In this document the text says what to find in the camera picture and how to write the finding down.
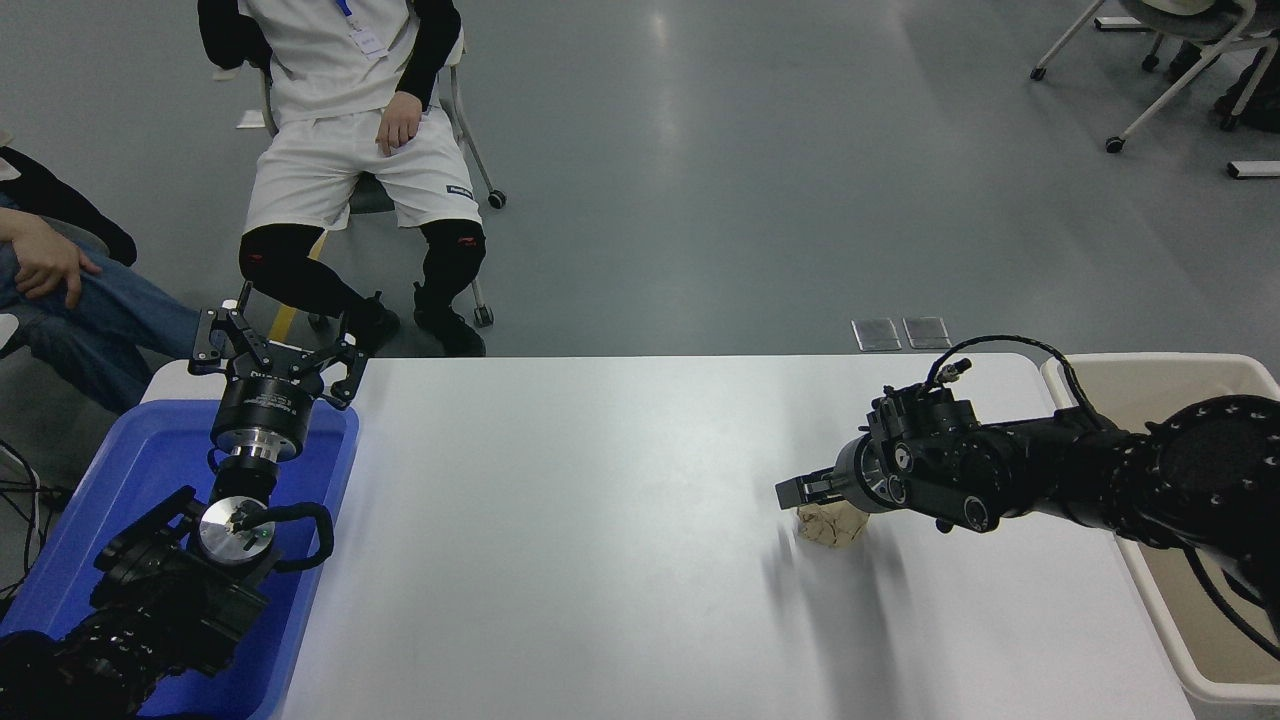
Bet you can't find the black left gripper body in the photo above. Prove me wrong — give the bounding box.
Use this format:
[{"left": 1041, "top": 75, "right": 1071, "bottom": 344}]
[{"left": 211, "top": 344, "right": 324, "bottom": 441}]

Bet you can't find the blue plastic tray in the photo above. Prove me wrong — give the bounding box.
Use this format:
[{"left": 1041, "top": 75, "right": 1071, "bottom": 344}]
[{"left": 0, "top": 398, "right": 359, "bottom": 720}]

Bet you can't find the wheeled office chair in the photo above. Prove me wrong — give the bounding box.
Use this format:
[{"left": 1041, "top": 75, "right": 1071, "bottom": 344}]
[
  {"left": 232, "top": 30, "right": 507, "bottom": 346},
  {"left": 1030, "top": 0, "right": 1280, "bottom": 154}
]

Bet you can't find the thin black cable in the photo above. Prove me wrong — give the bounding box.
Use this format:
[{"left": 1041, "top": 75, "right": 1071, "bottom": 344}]
[{"left": 0, "top": 440, "right": 73, "bottom": 601}]

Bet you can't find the tan paper ball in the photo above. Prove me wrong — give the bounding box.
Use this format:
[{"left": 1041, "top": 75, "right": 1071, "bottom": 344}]
[{"left": 797, "top": 500, "right": 869, "bottom": 548}]

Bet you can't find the large pale bin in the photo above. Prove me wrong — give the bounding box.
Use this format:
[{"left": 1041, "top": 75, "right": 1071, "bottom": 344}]
[{"left": 1040, "top": 352, "right": 1280, "bottom": 706}]

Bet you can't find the person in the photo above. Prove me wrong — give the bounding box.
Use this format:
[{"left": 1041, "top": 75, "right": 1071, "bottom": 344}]
[
  {"left": 197, "top": 0, "right": 488, "bottom": 358},
  {"left": 1165, "top": 40, "right": 1280, "bottom": 133},
  {"left": 0, "top": 130, "right": 201, "bottom": 416}
]

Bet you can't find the person's hand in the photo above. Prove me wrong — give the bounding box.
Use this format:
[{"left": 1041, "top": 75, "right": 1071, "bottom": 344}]
[
  {"left": 376, "top": 92, "right": 425, "bottom": 157},
  {"left": 10, "top": 222, "right": 103, "bottom": 310}
]

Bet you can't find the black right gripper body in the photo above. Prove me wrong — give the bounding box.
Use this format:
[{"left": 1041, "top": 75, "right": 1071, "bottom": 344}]
[{"left": 832, "top": 436, "right": 871, "bottom": 513}]

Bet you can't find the grey chair seat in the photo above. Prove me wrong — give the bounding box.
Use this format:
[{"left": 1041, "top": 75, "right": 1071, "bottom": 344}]
[{"left": 48, "top": 218, "right": 111, "bottom": 259}]

